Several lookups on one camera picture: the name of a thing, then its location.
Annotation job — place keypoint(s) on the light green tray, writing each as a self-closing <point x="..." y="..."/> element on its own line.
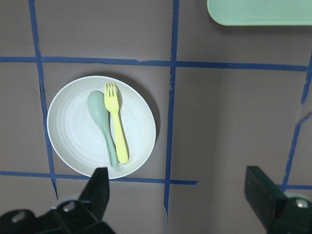
<point x="261" y="12"/>

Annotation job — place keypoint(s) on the yellow plastic fork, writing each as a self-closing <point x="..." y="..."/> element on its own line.
<point x="112" y="105"/>

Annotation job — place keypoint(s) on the light green spoon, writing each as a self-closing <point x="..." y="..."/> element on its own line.
<point x="100" y="116"/>

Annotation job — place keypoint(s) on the white round plate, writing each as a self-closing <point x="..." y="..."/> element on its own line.
<point x="81" y="130"/>

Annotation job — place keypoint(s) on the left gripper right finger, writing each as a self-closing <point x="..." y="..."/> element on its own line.
<point x="264" y="197"/>

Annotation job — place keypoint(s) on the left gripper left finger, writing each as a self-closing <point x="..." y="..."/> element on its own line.
<point x="95" y="195"/>

